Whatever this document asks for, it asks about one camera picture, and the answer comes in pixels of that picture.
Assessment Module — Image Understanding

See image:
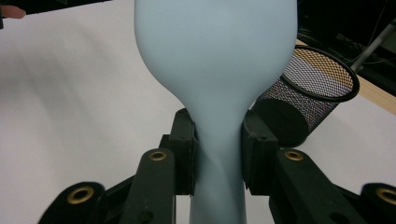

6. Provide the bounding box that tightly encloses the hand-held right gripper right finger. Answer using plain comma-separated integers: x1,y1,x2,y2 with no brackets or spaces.
240,108,280,197

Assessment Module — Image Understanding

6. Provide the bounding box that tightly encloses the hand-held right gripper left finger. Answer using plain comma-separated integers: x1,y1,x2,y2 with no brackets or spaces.
159,107,199,197

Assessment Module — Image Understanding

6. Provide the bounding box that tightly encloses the black mesh pen holder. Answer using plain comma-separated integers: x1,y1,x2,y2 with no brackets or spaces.
250,45,361,148

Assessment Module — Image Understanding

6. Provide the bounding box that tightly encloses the light blue hairbrush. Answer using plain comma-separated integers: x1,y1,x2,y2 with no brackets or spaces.
134,0,299,224

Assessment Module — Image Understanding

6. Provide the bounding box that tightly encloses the metal stand with grey shelf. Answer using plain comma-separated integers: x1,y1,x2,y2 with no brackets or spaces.
350,18,396,73

